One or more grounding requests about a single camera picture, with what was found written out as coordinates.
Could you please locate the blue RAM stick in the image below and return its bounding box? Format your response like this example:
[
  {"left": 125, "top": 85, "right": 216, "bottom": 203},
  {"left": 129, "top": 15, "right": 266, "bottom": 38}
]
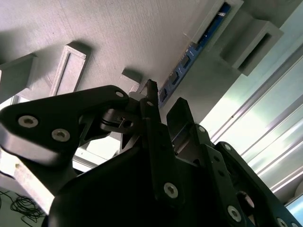
[{"left": 158, "top": 1, "right": 234, "bottom": 110}]

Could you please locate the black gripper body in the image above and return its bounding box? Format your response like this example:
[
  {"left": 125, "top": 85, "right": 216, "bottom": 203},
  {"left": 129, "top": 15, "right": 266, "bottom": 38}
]
[{"left": 47, "top": 146, "right": 240, "bottom": 227}]

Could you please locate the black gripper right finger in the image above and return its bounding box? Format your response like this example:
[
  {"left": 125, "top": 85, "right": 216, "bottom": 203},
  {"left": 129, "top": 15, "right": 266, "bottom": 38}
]
[{"left": 167, "top": 97, "right": 303, "bottom": 227}]

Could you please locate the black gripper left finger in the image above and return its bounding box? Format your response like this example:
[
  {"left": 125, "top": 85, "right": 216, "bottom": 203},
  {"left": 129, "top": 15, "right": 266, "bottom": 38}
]
[{"left": 0, "top": 79, "right": 185, "bottom": 209}]

